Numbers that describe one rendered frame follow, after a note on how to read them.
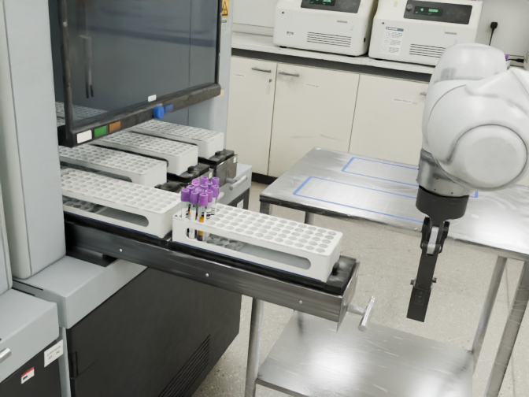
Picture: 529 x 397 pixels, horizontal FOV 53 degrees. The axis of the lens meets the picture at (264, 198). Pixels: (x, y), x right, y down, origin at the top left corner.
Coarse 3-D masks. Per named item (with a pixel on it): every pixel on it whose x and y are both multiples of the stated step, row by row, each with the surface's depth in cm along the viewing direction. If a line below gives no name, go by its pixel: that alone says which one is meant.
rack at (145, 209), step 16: (64, 176) 109; (80, 176) 110; (96, 176) 110; (64, 192) 103; (80, 192) 102; (96, 192) 103; (112, 192) 104; (128, 192) 105; (144, 192) 105; (160, 192) 106; (64, 208) 105; (80, 208) 105; (96, 208) 109; (112, 208) 110; (128, 208) 99; (144, 208) 98; (160, 208) 98; (176, 208) 101; (128, 224) 100; (144, 224) 104; (160, 224) 97
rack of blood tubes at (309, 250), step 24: (216, 216) 98; (240, 216) 99; (264, 216) 99; (192, 240) 95; (216, 240) 96; (240, 240) 92; (264, 240) 90; (288, 240) 90; (312, 240) 91; (336, 240) 92; (264, 264) 91; (288, 264) 94; (312, 264) 88
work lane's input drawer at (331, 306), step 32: (96, 224) 102; (128, 256) 100; (160, 256) 97; (192, 256) 95; (224, 256) 93; (224, 288) 94; (256, 288) 92; (288, 288) 89; (320, 288) 88; (352, 288) 95
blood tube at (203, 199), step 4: (200, 196) 92; (204, 196) 92; (200, 200) 92; (204, 200) 92; (200, 204) 92; (204, 204) 92; (200, 208) 93; (204, 208) 93; (200, 212) 93; (204, 212) 93; (200, 216) 94; (204, 216) 93; (200, 220) 94; (204, 220) 94; (200, 232) 95; (204, 232) 95; (200, 236) 95; (204, 236) 96; (200, 240) 96; (204, 240) 96
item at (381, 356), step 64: (320, 192) 125; (384, 192) 128; (512, 192) 136; (512, 256) 105; (256, 320) 134; (320, 320) 170; (512, 320) 109; (256, 384) 144; (320, 384) 142; (384, 384) 144; (448, 384) 146
